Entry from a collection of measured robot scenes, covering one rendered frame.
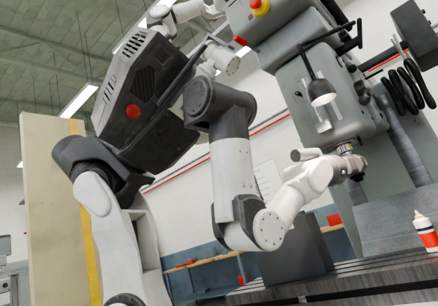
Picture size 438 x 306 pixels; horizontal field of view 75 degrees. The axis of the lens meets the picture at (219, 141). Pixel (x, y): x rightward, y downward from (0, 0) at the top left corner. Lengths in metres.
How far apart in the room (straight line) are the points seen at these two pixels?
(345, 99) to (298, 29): 0.27
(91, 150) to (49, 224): 1.28
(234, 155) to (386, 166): 0.88
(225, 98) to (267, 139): 5.38
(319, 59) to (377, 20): 4.82
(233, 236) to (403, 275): 0.46
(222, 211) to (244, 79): 6.04
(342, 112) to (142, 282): 0.71
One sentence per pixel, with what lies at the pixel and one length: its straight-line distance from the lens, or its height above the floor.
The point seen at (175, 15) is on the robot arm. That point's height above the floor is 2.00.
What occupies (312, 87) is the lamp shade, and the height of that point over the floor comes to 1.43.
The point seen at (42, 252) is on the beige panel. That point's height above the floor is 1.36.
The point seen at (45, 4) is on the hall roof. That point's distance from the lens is 6.94.
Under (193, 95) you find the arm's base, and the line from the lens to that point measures 0.61.
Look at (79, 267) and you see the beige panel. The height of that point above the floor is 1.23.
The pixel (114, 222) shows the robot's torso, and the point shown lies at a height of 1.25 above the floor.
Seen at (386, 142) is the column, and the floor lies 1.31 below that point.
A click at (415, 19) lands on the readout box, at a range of 1.28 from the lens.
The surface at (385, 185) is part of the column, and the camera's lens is 1.35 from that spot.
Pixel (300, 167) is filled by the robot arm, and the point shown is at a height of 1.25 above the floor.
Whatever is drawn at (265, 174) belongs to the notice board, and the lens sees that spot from 5.97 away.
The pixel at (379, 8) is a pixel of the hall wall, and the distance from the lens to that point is 5.87.
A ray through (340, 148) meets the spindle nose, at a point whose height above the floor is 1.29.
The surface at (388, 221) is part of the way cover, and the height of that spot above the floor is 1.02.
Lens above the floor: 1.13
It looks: 19 degrees up
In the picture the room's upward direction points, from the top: 17 degrees counter-clockwise
